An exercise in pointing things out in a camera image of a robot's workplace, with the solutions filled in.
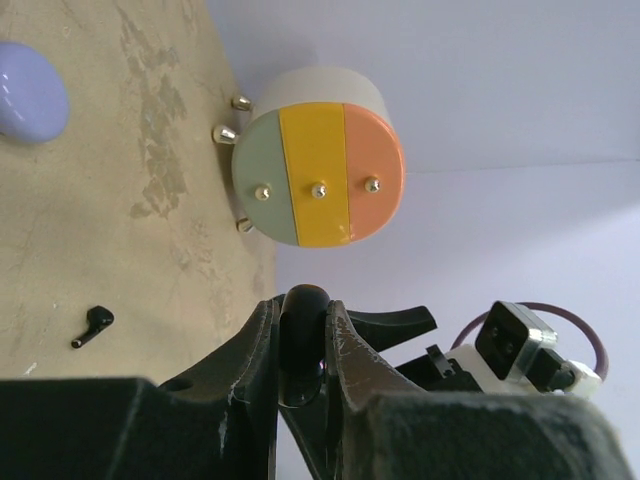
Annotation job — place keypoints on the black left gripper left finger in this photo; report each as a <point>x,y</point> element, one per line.
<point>216,420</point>

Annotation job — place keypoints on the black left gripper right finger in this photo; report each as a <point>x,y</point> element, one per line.
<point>380,425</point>

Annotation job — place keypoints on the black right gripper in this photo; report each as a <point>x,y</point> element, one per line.
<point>431,371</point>

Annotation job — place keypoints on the purple round earbud charging case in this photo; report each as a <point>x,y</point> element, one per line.
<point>35,105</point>

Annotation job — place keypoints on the black earbud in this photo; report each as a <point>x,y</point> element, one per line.
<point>98,318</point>

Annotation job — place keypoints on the cylindrical three-drawer storage box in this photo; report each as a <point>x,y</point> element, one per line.
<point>318,163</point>

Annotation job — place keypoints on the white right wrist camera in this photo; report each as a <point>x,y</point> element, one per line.
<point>511,350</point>

